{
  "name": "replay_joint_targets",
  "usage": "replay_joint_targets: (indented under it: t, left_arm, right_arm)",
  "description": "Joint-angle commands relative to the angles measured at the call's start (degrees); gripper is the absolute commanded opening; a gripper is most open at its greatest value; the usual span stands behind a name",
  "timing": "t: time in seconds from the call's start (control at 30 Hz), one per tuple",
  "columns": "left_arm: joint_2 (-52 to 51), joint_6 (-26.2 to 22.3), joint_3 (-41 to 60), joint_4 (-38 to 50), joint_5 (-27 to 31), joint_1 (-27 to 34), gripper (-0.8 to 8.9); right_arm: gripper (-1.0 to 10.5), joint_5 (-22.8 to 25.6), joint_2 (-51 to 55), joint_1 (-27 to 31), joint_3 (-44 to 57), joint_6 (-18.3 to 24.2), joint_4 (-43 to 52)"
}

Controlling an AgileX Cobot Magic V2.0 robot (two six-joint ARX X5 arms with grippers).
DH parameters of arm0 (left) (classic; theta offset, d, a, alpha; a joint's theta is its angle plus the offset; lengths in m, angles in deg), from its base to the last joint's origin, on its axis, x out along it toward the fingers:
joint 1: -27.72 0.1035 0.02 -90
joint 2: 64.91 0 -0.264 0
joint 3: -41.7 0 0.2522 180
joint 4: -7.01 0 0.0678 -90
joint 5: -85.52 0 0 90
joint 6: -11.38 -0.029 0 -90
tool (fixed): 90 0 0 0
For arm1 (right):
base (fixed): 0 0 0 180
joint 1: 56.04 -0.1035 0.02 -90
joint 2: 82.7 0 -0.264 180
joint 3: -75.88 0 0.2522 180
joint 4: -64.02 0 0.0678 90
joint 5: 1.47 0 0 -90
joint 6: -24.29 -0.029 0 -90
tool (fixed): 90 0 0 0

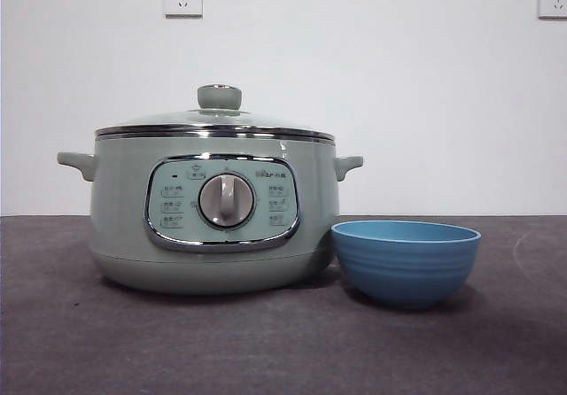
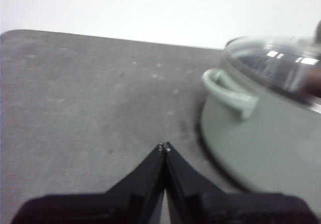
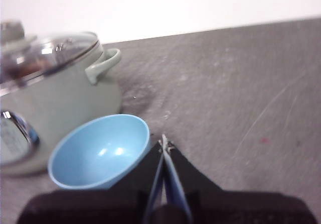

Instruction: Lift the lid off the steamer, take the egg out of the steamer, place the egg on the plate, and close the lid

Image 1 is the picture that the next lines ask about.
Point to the blue ribbed bowl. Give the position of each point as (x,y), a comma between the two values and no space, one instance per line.
(405,271)

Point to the glass lid with green knob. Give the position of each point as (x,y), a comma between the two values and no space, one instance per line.
(219,98)

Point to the pale green electric steamer pot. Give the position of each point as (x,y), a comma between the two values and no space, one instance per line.
(124,218)

